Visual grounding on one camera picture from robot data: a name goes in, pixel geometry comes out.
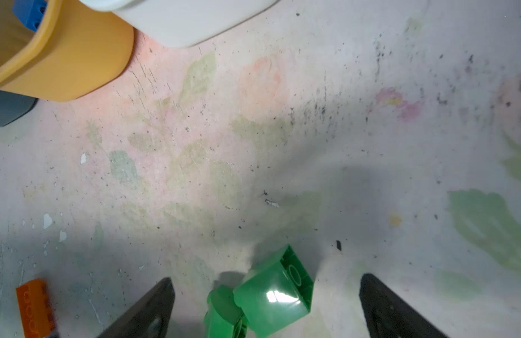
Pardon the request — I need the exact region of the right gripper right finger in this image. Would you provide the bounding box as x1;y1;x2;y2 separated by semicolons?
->
359;273;447;338

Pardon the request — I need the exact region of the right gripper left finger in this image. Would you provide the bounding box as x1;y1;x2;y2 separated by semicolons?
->
98;277;175;338

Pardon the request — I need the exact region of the green lego brick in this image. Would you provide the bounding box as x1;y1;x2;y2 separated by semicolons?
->
204;285;248;338
233;245;314;337

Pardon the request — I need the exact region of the orange L-shaped lego brick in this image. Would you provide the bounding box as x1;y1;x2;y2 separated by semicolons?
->
16;278;58;338

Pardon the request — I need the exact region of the dark teal plastic bin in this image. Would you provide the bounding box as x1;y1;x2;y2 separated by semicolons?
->
0;91;38;128

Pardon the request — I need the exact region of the yellow plastic bin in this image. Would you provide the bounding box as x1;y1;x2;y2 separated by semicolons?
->
0;1;135;102

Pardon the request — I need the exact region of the white plastic bin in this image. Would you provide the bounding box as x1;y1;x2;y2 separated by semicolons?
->
83;0;277;48

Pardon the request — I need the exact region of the blue lego brick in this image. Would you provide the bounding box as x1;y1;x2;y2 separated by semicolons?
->
12;0;47;32

